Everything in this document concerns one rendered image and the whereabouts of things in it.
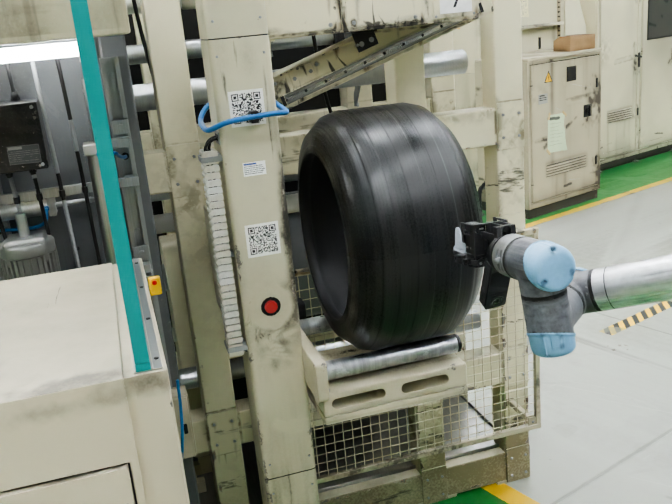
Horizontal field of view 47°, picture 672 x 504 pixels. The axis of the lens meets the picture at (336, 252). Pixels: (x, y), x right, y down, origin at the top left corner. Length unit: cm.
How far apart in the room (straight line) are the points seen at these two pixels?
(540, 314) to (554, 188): 525
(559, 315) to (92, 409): 72
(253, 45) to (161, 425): 89
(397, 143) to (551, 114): 476
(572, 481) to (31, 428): 230
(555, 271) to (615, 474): 191
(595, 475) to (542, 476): 19
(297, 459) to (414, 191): 74
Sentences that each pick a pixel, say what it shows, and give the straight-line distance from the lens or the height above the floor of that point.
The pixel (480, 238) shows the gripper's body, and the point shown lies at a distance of 143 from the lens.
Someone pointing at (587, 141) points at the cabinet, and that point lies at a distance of 678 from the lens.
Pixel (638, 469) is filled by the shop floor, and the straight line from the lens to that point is 315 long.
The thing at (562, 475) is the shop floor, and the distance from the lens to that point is 307.
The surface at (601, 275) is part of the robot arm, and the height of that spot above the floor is 122.
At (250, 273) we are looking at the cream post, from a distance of 174.
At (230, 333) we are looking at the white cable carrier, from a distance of 179.
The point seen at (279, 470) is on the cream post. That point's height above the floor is 64.
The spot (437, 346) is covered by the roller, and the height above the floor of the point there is 91.
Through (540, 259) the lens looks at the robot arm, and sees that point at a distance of 124.
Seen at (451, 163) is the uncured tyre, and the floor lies 136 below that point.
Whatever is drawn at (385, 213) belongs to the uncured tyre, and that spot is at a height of 128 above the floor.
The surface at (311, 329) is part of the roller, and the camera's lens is 204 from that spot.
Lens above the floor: 168
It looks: 17 degrees down
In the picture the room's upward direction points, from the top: 5 degrees counter-clockwise
